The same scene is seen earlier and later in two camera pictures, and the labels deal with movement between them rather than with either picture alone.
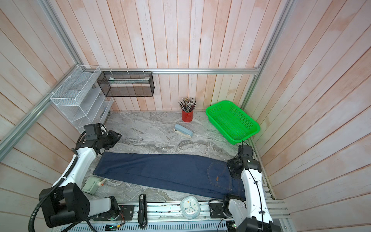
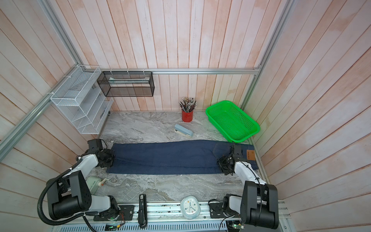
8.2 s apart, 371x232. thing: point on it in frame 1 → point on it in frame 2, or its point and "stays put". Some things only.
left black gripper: x=116 y=138 → x=113 y=156
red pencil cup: x=188 y=105 stays put
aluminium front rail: x=167 y=217 stays put
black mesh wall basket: x=126 y=83 stays put
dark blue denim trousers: x=179 y=173 → x=181 y=157
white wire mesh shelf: x=81 y=98 stays put
